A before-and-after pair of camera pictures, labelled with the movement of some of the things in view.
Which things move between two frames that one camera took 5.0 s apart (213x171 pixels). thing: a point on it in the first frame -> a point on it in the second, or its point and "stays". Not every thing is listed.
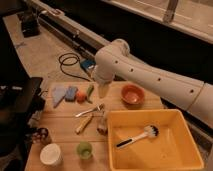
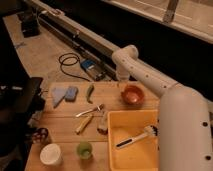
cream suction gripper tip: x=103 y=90 -> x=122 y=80
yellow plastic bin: x=171 y=150 stays
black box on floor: x=29 y=22 stays
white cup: x=51 y=154 stays
